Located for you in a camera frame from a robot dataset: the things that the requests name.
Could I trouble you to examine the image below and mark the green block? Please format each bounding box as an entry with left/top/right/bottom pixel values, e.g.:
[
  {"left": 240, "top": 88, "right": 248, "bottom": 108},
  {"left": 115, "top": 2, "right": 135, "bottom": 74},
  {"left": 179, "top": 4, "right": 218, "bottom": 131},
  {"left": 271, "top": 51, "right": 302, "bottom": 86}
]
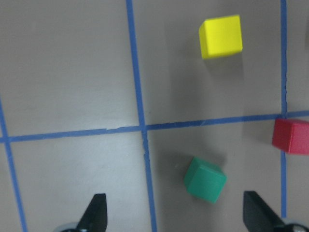
[{"left": 183, "top": 157, "right": 227, "bottom": 203}]

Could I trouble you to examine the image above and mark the red block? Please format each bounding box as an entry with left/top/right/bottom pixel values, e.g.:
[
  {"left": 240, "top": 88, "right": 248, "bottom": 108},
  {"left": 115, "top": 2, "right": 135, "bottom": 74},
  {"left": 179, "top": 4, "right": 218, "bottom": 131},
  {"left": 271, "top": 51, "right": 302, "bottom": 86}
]
[{"left": 272, "top": 118, "right": 309, "bottom": 155}]

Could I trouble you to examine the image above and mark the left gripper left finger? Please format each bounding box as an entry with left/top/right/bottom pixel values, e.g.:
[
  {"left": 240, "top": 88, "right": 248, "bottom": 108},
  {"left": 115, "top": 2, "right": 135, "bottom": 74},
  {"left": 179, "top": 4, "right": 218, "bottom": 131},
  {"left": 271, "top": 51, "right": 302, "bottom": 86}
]
[{"left": 75, "top": 193, "right": 108, "bottom": 232}]

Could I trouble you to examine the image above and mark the yellow block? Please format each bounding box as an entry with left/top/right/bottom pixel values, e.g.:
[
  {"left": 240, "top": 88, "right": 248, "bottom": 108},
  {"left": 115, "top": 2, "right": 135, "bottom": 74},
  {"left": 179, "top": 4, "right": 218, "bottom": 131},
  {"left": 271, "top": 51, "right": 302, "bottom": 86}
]
[{"left": 198, "top": 14, "right": 243, "bottom": 59}]

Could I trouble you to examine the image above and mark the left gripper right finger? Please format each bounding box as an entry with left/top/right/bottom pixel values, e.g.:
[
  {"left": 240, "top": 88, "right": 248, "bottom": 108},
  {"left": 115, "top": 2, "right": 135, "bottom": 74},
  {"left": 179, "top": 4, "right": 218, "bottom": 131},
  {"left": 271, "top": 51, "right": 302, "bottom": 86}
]
[{"left": 242, "top": 191, "right": 288, "bottom": 232}]

